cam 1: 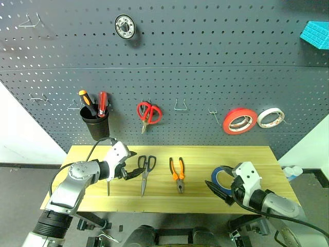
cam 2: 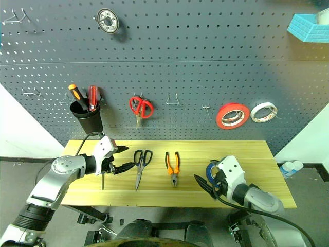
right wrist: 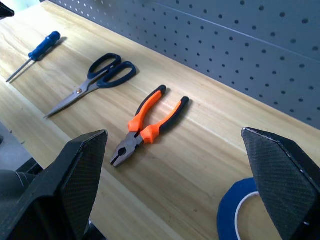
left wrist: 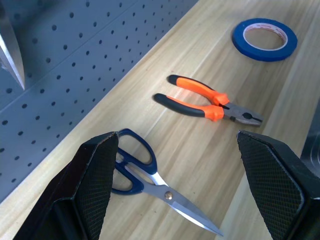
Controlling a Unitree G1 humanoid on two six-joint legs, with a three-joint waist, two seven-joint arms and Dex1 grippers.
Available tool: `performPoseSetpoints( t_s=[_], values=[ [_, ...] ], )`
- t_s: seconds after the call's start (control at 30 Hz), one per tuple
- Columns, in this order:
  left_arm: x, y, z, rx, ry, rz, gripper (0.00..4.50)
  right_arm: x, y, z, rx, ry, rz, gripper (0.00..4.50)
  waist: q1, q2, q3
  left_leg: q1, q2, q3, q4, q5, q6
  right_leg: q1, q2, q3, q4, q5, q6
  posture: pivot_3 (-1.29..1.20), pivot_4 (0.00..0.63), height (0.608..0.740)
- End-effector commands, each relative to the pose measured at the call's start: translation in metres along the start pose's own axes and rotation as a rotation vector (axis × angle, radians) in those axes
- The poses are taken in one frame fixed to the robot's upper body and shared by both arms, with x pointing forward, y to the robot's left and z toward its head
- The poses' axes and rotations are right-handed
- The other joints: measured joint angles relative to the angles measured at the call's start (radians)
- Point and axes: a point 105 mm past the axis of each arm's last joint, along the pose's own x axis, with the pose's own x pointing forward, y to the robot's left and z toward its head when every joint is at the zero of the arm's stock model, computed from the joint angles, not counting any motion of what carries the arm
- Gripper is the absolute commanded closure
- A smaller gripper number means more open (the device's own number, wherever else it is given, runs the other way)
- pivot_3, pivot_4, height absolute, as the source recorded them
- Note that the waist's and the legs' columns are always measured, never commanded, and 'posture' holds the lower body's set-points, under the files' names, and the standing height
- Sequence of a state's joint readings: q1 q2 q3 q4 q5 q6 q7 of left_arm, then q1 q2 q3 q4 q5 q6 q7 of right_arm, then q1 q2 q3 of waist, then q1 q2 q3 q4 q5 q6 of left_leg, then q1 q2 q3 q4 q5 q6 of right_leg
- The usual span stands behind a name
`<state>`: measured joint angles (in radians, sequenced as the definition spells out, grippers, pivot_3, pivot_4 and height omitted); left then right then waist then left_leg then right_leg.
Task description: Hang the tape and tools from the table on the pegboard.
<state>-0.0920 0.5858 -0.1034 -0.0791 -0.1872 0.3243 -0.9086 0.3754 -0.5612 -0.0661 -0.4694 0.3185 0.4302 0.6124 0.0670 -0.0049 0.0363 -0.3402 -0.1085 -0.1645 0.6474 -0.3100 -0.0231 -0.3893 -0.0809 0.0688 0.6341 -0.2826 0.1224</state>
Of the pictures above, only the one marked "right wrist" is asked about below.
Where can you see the dark grey robot body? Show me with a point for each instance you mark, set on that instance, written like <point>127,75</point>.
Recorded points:
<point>12,185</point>

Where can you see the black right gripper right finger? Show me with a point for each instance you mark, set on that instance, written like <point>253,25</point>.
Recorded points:
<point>282,180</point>

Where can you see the orange and black pliers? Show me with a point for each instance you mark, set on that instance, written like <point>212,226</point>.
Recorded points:
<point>146,107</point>

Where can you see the grey metal pegboard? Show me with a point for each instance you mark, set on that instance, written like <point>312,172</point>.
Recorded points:
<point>225,62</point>

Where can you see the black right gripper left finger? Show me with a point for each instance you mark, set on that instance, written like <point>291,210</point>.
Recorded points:
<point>50,200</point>

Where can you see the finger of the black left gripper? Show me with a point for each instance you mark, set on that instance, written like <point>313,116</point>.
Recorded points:
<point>5,10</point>

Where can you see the black metal table frame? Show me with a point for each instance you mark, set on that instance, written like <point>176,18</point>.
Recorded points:
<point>32,166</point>

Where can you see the blue tape roll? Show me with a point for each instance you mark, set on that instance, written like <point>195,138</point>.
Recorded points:
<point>225,215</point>

